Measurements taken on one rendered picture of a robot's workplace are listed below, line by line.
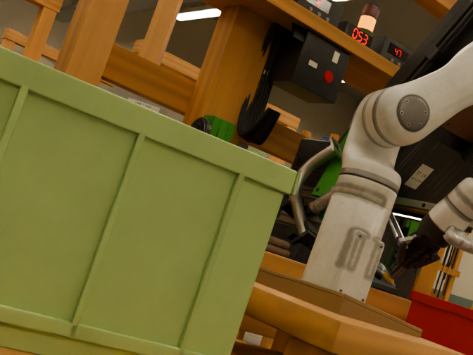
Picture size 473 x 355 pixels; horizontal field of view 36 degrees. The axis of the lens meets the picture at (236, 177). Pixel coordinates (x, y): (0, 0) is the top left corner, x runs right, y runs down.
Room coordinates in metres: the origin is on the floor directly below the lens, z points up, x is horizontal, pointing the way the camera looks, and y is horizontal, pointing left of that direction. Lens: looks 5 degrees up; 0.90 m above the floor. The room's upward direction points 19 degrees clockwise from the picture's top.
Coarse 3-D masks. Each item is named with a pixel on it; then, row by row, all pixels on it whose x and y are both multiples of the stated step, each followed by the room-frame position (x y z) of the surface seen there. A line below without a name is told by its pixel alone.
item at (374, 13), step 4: (368, 4) 2.17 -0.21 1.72; (372, 4) 2.17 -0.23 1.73; (376, 4) 2.17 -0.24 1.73; (364, 8) 2.18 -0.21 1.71; (368, 8) 2.17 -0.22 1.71; (372, 8) 2.17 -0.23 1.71; (376, 8) 2.17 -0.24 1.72; (364, 12) 2.18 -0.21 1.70; (368, 12) 2.17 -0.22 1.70; (372, 12) 2.17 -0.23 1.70; (376, 12) 2.17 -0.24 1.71; (372, 16) 2.17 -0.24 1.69; (376, 16) 2.17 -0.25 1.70; (376, 20) 2.19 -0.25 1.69
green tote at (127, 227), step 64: (0, 64) 0.42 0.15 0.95; (0, 128) 0.43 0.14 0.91; (64, 128) 0.45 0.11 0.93; (128, 128) 0.46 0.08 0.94; (192, 128) 0.48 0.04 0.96; (0, 192) 0.43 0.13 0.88; (64, 192) 0.45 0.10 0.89; (128, 192) 0.47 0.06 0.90; (192, 192) 0.49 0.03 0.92; (256, 192) 0.52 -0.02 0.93; (0, 256) 0.44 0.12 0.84; (64, 256) 0.46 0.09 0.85; (128, 256) 0.48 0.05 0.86; (192, 256) 0.50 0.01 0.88; (256, 256) 0.53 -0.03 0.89; (0, 320) 0.44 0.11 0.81; (64, 320) 0.46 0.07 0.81; (128, 320) 0.49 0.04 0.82; (192, 320) 0.50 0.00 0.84
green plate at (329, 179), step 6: (342, 144) 1.81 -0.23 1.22; (342, 150) 1.80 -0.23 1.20; (336, 156) 1.80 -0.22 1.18; (330, 162) 1.80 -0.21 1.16; (336, 162) 1.79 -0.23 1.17; (330, 168) 1.79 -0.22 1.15; (336, 168) 1.77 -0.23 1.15; (324, 174) 1.80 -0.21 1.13; (330, 174) 1.78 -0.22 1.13; (336, 174) 1.76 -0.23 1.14; (324, 180) 1.78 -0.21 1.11; (330, 180) 1.77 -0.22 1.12; (336, 180) 1.75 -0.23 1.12; (318, 186) 1.79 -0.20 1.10; (324, 186) 1.77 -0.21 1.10; (330, 186) 1.76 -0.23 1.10; (318, 192) 1.78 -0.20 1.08; (324, 192) 1.76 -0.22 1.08
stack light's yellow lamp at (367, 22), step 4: (364, 16) 2.17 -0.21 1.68; (368, 16) 2.17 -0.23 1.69; (360, 20) 2.18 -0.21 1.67; (364, 20) 2.17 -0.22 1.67; (368, 20) 2.17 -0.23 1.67; (372, 20) 2.17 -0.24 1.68; (360, 24) 2.17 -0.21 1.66; (364, 24) 2.17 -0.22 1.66; (368, 24) 2.17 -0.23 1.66; (372, 24) 2.17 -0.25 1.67; (360, 28) 2.17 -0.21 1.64; (364, 28) 2.17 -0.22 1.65; (368, 28) 2.17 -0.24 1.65; (372, 28) 2.18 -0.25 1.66
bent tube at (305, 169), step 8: (336, 144) 1.79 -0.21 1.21; (320, 152) 1.79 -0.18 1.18; (328, 152) 1.78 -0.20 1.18; (336, 152) 1.76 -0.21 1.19; (312, 160) 1.80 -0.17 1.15; (320, 160) 1.79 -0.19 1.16; (328, 160) 1.79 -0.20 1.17; (304, 168) 1.81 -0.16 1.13; (312, 168) 1.81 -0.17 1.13; (304, 176) 1.81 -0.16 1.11; (296, 192) 1.79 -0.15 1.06; (296, 200) 1.77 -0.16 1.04; (296, 208) 1.75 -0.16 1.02; (296, 216) 1.73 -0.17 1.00; (304, 216) 1.73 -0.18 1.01; (296, 224) 1.72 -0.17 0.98
